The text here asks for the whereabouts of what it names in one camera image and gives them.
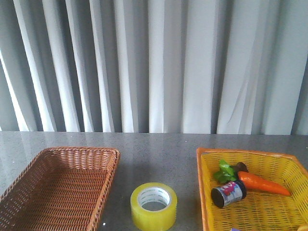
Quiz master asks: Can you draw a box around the yellow packing tape roll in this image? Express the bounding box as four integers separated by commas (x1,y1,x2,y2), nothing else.
130,182,178,231

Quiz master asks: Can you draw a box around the grey pleated curtain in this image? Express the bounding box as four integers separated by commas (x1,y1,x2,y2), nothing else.
0,0,308,135

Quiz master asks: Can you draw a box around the orange toy carrot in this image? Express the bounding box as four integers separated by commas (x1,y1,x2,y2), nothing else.
213,159,291,196

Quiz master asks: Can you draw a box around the brown toy figurine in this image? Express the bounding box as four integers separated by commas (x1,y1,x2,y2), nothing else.
231,162,249,173

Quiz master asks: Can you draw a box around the small labelled jar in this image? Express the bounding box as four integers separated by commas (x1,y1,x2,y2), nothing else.
211,180,247,208

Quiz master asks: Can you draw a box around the brown wicker basket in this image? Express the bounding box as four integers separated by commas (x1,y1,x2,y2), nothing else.
0,147,120,231

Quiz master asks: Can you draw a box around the yellow plastic woven basket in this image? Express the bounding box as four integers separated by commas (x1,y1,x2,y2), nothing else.
196,147,308,231

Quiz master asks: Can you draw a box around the orange object at corner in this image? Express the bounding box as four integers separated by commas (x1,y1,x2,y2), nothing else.
297,224,308,231

